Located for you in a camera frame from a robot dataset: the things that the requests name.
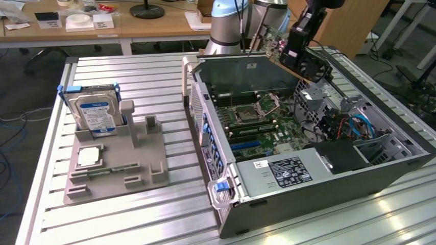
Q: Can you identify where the silver drive cage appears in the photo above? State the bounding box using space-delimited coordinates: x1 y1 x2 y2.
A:
352 131 414 166

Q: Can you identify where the plain white box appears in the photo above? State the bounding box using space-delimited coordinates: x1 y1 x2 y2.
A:
92 13 116 30

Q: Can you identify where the grey power supply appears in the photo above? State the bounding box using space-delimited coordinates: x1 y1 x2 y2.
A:
234 148 333 199

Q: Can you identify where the brown cardboard box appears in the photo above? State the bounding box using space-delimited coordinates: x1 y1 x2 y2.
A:
197 0 213 18

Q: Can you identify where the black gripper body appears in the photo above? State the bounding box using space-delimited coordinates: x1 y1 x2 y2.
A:
304 0 345 11

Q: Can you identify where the black chair base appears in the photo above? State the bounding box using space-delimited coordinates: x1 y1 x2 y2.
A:
20 45 102 76

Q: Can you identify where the white paper stack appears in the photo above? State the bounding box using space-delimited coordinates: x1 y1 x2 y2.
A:
184 11 212 32

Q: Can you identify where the grey parts rack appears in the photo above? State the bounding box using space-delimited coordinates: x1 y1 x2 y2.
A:
62 99 170 205

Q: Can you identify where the blue wire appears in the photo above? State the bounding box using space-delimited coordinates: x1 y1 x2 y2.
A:
350 114 376 140

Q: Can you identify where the blue expansion slot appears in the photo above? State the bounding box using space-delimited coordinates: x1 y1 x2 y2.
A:
230 140 261 152

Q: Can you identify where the CPU socket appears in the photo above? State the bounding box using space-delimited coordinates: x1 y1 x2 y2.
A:
230 91 284 126

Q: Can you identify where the white desk frame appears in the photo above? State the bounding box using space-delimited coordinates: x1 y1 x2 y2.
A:
372 0 436 70

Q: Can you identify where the wooden desk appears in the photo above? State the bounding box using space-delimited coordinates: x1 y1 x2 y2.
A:
0 0 306 49

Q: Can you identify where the black cable behind case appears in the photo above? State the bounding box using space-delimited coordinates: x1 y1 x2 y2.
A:
305 45 345 57

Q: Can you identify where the wooden cabinet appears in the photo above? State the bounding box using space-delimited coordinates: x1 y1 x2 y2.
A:
285 0 390 59

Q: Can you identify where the silver CPU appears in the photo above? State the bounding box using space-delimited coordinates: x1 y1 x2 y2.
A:
77 148 101 165

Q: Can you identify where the black drive box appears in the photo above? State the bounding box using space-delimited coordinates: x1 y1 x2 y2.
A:
302 140 374 176

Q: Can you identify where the perforated metal disk bay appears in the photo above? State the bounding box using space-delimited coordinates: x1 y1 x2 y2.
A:
292 76 333 123

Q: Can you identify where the green RAM stick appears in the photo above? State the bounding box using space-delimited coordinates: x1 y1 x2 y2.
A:
86 164 133 177

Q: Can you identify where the black round lamp base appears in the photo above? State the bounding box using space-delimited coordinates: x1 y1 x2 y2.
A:
129 0 166 19

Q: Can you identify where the white floor cable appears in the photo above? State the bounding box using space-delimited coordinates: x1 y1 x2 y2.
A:
0 106 53 122

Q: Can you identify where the red wire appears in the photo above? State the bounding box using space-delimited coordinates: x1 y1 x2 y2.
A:
334 116 352 140

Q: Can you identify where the white box with black lid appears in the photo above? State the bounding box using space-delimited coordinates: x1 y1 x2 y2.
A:
33 12 64 29

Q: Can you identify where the green motherboard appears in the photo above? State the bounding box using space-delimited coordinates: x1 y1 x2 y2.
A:
206 88 317 163

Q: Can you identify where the black equipment stand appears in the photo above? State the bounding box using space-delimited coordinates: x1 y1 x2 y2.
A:
394 65 436 115

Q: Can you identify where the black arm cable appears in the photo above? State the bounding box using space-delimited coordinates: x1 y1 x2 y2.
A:
234 0 253 57

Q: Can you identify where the blue floor cable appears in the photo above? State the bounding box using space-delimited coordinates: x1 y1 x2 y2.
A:
0 122 28 220

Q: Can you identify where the open black PC case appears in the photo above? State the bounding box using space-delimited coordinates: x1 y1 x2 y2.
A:
181 50 436 239

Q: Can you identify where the clear plastic bag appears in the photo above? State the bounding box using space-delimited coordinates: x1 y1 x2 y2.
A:
0 0 32 22

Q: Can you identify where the hard disk with blue caddy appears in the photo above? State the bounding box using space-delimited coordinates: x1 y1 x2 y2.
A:
56 82 122 136

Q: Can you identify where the black graphics card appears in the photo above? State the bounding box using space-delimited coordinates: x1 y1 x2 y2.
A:
250 24 333 84

